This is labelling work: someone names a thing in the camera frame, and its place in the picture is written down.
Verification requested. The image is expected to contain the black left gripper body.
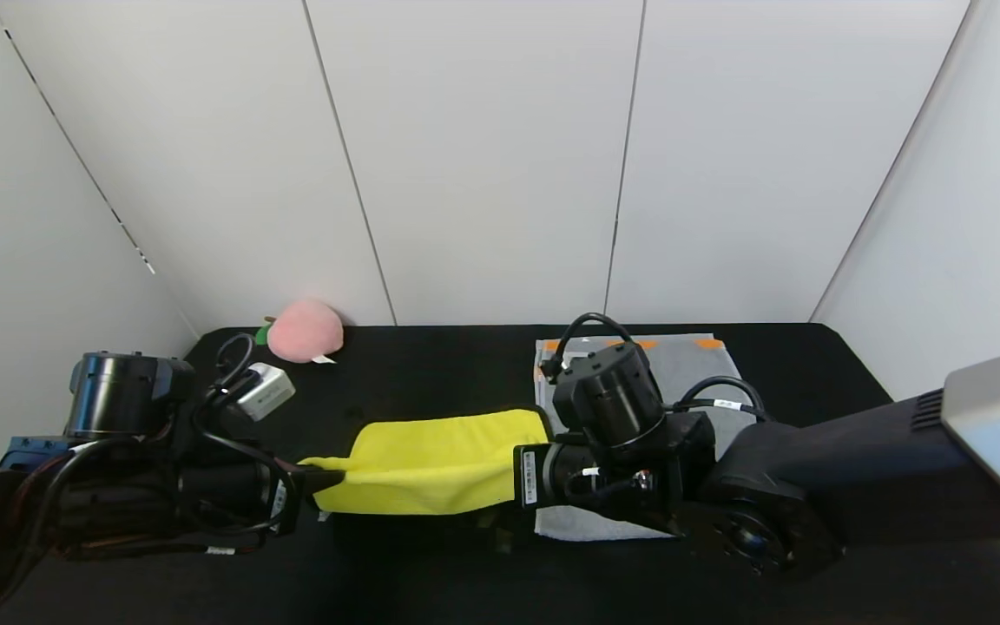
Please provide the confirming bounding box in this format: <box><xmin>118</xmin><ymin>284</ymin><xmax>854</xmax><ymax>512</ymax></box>
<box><xmin>178</xmin><ymin>461</ymin><xmax>306</xmax><ymax>537</ymax></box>

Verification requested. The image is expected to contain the yellow microfiber towel black trim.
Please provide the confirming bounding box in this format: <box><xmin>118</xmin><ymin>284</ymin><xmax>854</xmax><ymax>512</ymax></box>
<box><xmin>299</xmin><ymin>408</ymin><xmax>553</xmax><ymax>516</ymax></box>

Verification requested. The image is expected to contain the grey terry towel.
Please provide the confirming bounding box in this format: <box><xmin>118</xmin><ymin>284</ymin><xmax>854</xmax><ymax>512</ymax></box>
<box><xmin>534</xmin><ymin>333</ymin><xmax>759</xmax><ymax>542</ymax></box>

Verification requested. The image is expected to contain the pink plush peach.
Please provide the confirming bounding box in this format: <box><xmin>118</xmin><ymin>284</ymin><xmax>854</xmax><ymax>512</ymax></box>
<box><xmin>256</xmin><ymin>300</ymin><xmax>346</xmax><ymax>365</ymax></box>

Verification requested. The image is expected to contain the black left arm cable bundle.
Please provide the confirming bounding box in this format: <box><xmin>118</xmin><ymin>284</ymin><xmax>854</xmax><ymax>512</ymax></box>
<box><xmin>0</xmin><ymin>395</ymin><xmax>301</xmax><ymax>556</ymax></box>

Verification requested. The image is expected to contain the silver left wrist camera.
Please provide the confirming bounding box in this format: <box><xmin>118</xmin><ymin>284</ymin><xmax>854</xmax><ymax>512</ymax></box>
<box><xmin>235</xmin><ymin>363</ymin><xmax>297</xmax><ymax>422</ymax></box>

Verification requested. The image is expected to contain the black left camera cable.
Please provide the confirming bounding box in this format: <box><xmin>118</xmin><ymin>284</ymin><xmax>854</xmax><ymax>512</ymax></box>
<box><xmin>214</xmin><ymin>332</ymin><xmax>260</xmax><ymax>402</ymax></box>

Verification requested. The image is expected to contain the black camera cable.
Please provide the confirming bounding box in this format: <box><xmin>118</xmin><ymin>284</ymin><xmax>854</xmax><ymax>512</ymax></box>
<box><xmin>214</xmin><ymin>332</ymin><xmax>260</xmax><ymax>402</ymax></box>
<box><xmin>543</xmin><ymin>311</ymin><xmax>635</xmax><ymax>378</ymax></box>

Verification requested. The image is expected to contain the black right camera cable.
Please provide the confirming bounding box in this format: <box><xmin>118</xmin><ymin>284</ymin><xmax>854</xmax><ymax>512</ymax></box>
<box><xmin>543</xmin><ymin>311</ymin><xmax>635</xmax><ymax>378</ymax></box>

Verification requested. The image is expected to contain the black right arm cable tagged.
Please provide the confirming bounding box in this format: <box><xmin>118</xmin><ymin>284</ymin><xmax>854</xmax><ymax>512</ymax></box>
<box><xmin>669</xmin><ymin>373</ymin><xmax>768</xmax><ymax>426</ymax></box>

